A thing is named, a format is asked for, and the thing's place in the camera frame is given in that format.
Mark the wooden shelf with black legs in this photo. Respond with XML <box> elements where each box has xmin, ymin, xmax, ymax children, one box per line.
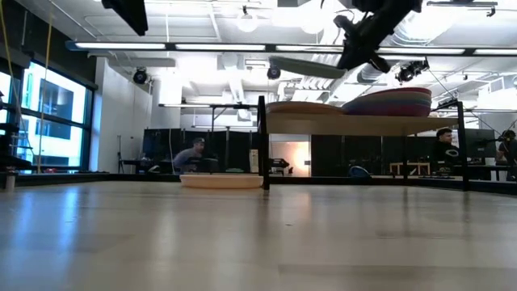
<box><xmin>257</xmin><ymin>95</ymin><xmax>469</xmax><ymax>192</ymax></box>

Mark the white globe lamp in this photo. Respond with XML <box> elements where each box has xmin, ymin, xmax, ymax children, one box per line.
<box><xmin>236</xmin><ymin>10</ymin><xmax>259</xmax><ymax>33</ymax></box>

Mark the black spotlight cluster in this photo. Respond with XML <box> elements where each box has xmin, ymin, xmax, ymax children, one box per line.
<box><xmin>395</xmin><ymin>58</ymin><xmax>431</xmax><ymax>84</ymax></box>

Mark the teal plate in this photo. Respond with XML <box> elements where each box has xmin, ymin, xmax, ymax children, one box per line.
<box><xmin>269</xmin><ymin>55</ymin><xmax>348</xmax><ymax>80</ymax></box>

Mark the black rack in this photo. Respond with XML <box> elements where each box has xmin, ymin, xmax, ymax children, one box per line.
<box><xmin>0</xmin><ymin>123</ymin><xmax>40</xmax><ymax>173</ymax></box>

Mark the person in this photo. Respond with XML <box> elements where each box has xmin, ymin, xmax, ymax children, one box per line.
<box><xmin>173</xmin><ymin>137</ymin><xmax>207</xmax><ymax>173</ymax></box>
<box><xmin>497</xmin><ymin>129</ymin><xmax>517</xmax><ymax>181</ymax></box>
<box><xmin>432</xmin><ymin>128</ymin><xmax>461</xmax><ymax>175</ymax></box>

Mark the brown plate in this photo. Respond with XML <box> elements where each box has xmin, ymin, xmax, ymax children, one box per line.
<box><xmin>265</xmin><ymin>100</ymin><xmax>345</xmax><ymax>116</ymax></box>

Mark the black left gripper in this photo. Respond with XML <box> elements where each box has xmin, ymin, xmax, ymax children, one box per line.
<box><xmin>100</xmin><ymin>0</ymin><xmax>149</xmax><ymax>37</ymax></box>

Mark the blue round object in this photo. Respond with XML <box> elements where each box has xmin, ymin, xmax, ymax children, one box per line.
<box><xmin>349</xmin><ymin>165</ymin><xmax>372</xmax><ymax>179</ymax></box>

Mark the peach plate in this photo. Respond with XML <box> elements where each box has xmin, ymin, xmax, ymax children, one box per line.
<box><xmin>179</xmin><ymin>173</ymin><xmax>264</xmax><ymax>190</ymax></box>

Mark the large window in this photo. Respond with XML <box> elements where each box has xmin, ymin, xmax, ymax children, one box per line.
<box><xmin>0</xmin><ymin>60</ymin><xmax>96</xmax><ymax>173</ymax></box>

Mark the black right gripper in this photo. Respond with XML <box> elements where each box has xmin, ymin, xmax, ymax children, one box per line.
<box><xmin>334</xmin><ymin>0</ymin><xmax>424</xmax><ymax>74</ymax></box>

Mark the small wooden bench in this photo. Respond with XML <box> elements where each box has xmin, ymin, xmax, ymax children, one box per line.
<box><xmin>389</xmin><ymin>162</ymin><xmax>431</xmax><ymax>175</ymax></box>

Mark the black aluminium table frame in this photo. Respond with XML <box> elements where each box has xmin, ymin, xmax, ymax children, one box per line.
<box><xmin>0</xmin><ymin>172</ymin><xmax>517</xmax><ymax>196</ymax></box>

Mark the yellow hanging cord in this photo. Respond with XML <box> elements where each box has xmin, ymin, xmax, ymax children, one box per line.
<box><xmin>0</xmin><ymin>0</ymin><xmax>25</xmax><ymax>134</ymax></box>

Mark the black overhead rail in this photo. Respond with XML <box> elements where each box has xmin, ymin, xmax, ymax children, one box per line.
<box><xmin>427</xmin><ymin>0</ymin><xmax>498</xmax><ymax>17</ymax></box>

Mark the magenta plate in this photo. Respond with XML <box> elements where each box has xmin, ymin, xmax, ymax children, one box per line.
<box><xmin>349</xmin><ymin>86</ymin><xmax>432</xmax><ymax>100</ymax></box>

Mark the dark desktop monitor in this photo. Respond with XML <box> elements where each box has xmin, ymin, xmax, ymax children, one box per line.
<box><xmin>466</xmin><ymin>129</ymin><xmax>498</xmax><ymax>159</ymax></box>

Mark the long overhead light bar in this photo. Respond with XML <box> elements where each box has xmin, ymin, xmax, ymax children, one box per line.
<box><xmin>64</xmin><ymin>39</ymin><xmax>517</xmax><ymax>57</ymax></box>

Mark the black partition wall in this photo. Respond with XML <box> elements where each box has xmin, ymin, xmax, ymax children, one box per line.
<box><xmin>142</xmin><ymin>128</ymin><xmax>259</xmax><ymax>174</ymax></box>
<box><xmin>310</xmin><ymin>135</ymin><xmax>441</xmax><ymax>178</ymax></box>

